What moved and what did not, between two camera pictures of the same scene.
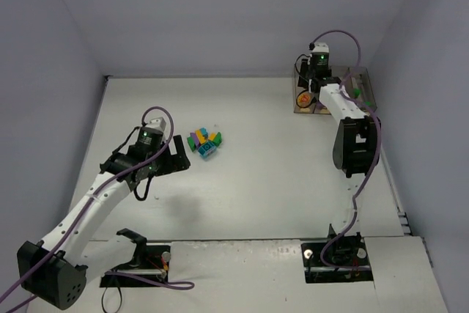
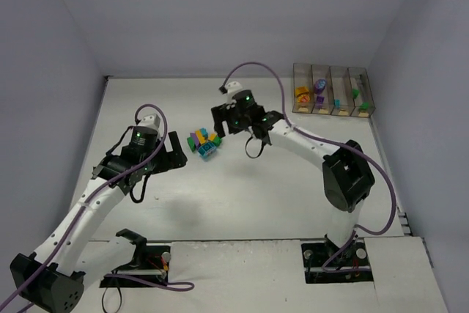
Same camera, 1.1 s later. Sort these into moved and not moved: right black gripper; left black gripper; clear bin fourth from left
Moved: right black gripper
Not moved: left black gripper; clear bin fourth from left
